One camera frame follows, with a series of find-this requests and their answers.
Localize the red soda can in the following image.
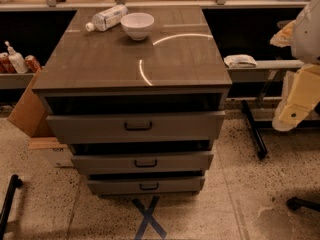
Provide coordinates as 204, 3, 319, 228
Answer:
25, 55, 42, 72

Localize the grey drawer cabinet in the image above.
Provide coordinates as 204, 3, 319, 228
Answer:
32, 7, 232, 181

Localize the white ceramic bowl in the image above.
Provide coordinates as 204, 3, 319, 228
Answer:
121, 13, 155, 41

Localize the grey top drawer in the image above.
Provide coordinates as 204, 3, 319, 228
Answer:
47, 111, 225, 144

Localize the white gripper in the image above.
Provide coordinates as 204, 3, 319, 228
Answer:
270, 21, 320, 132

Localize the black table leg frame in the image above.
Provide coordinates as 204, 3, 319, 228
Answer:
241, 100, 320, 160

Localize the brown cardboard box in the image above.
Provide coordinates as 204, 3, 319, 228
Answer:
8, 71, 54, 138

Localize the clear plastic water bottle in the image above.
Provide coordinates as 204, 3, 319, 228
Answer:
85, 4, 128, 32

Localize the blue tape cross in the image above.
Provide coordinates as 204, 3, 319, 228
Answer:
132, 196, 167, 240

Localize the folded white cloth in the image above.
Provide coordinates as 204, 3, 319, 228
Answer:
224, 54, 257, 68

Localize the red can at edge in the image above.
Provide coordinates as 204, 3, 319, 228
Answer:
0, 52, 16, 73

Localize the grey drawer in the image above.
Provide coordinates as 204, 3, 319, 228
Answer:
87, 176, 205, 196
71, 151, 213, 175
47, 111, 225, 144

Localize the grey bottom drawer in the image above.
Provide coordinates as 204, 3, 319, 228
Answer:
87, 176, 205, 196

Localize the white pump dispenser bottle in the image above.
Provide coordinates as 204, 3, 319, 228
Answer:
5, 41, 28, 74

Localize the white cardboard box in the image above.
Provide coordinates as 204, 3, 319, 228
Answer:
29, 137, 73, 168

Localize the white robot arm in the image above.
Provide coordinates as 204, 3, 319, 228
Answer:
272, 0, 320, 131

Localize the black metal stand leg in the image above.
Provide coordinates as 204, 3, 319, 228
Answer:
0, 174, 23, 240

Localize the black chair base leg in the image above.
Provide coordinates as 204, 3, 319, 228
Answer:
286, 197, 320, 212

